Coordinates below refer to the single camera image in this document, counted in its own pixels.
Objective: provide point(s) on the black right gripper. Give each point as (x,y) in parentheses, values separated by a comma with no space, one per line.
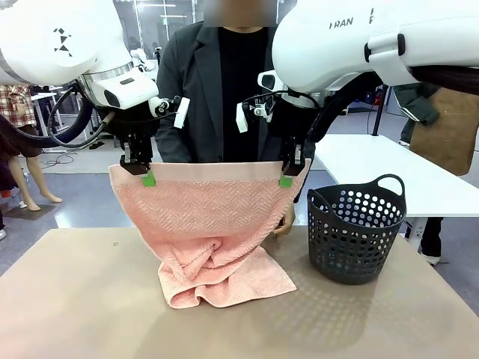
(293,127)

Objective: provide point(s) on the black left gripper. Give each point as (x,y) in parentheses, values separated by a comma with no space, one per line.
(134,125)

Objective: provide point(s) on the pink towel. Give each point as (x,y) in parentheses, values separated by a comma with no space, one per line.
(209,209)

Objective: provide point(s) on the black perforated laundry basket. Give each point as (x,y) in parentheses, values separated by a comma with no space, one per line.
(355,243)

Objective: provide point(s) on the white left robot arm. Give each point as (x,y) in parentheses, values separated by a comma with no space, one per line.
(56,37)

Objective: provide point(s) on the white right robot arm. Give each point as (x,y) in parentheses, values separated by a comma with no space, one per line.
(318,48)

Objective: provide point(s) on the blazer person right forearm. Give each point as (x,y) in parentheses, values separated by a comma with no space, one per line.
(170,147)

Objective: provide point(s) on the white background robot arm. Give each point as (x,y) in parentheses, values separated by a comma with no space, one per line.
(140,58)

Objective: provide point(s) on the blazer person left hand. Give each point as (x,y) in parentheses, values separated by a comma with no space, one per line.
(289,224)

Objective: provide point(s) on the white side table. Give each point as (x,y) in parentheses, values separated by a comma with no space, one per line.
(374,164)

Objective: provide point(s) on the person in dark blazer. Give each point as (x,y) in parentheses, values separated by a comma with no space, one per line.
(209,93)

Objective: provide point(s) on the dark floor mat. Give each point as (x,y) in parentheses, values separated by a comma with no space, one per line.
(33,214)

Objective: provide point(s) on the white desk with clutter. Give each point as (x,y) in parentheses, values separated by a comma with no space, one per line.
(45,98)

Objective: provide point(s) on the person in plaid shirt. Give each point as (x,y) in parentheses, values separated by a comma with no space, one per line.
(15,101)

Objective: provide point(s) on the person in brown apron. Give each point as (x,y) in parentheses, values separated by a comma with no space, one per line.
(441,127)

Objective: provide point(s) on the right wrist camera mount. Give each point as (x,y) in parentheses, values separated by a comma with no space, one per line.
(241,119)

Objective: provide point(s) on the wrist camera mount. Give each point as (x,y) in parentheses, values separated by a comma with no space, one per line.
(182,112)
(241,119)

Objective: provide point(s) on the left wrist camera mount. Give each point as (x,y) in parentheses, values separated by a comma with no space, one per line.
(182,112)

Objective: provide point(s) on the black camera tripod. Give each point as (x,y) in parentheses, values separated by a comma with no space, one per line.
(158,56)

